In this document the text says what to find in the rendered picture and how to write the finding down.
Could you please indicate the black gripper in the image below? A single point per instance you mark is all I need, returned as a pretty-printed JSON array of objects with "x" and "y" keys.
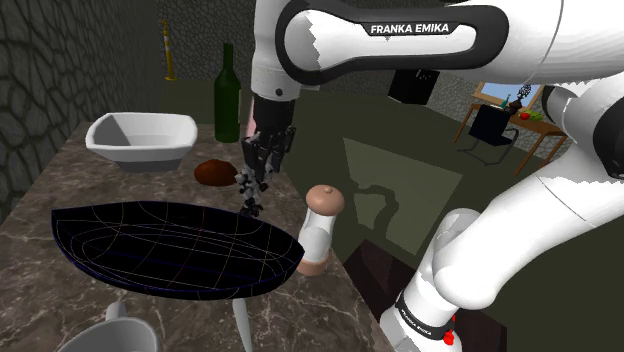
[{"x": 273, "y": 114}]

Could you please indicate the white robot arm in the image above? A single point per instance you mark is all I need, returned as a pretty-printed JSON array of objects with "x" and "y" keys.
[{"x": 487, "y": 253}]

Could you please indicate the brown round loaf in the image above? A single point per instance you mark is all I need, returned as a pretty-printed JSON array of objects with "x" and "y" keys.
[{"x": 213, "y": 173}]

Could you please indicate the green wine bottle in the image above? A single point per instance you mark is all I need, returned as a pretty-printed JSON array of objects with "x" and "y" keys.
[{"x": 227, "y": 102}]

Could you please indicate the white pepper mill tan top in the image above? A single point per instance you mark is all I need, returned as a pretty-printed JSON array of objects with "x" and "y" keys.
[{"x": 317, "y": 234}]

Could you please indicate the white square bowl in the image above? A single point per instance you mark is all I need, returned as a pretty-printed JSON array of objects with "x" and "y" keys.
[{"x": 146, "y": 146}]

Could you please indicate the black bowl with thin lines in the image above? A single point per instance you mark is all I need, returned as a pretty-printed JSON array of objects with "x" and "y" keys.
[{"x": 170, "y": 253}]

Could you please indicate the black box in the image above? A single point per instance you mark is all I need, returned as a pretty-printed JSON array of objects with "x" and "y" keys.
[{"x": 412, "y": 88}]

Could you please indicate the dark robot stand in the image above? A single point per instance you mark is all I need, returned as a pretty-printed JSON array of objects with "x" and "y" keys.
[{"x": 375, "y": 273}]

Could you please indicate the black chair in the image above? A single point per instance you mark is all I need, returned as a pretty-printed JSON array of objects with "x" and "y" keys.
[{"x": 490, "y": 126}]

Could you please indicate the wooden table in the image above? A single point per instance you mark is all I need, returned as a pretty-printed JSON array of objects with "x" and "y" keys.
[{"x": 541, "y": 128}]

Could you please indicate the yellow and white post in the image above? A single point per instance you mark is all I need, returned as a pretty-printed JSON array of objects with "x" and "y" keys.
[{"x": 168, "y": 53}]

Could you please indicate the window with wooden frame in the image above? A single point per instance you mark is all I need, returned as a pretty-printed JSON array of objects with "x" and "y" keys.
[{"x": 502, "y": 91}]

